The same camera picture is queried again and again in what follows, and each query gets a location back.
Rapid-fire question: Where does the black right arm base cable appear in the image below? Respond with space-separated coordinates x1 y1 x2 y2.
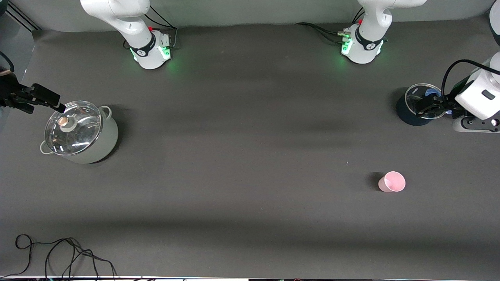
123 6 180 51

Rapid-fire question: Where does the thin black loose cable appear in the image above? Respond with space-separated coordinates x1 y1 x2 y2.
0 234 118 279

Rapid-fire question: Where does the glass saucepan lid, blue knob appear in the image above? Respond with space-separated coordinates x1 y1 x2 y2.
405 83 449 119

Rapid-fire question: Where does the black arm wrist cable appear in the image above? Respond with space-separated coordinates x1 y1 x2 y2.
441 59 500 98
0 52 15 73

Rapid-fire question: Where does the dark blue saucepan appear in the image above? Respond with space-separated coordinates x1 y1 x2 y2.
396 83 450 126

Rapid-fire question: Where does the black metal frame rail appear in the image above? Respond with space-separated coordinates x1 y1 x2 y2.
0 0 40 32

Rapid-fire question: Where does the dark grey table mat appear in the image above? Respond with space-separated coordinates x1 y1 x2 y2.
0 16 500 278

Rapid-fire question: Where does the black arm base cable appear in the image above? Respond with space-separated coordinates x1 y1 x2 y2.
123 6 180 51
296 8 366 45

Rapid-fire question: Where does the black right arm wrist cable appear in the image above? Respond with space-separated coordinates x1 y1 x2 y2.
0 52 15 73

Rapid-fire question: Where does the black left arm wrist cable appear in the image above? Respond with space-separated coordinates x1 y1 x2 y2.
441 59 500 98

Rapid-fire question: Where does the black left arm base cable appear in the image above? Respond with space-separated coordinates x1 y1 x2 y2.
296 8 366 45

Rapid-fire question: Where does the grey-green cooking pot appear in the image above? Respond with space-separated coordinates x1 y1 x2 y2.
40 101 119 164

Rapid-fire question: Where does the glass pot lid, metal knob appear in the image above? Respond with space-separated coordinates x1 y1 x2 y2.
45 101 103 156

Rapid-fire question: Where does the pink plastic cup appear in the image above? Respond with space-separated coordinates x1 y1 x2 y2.
378 171 406 193

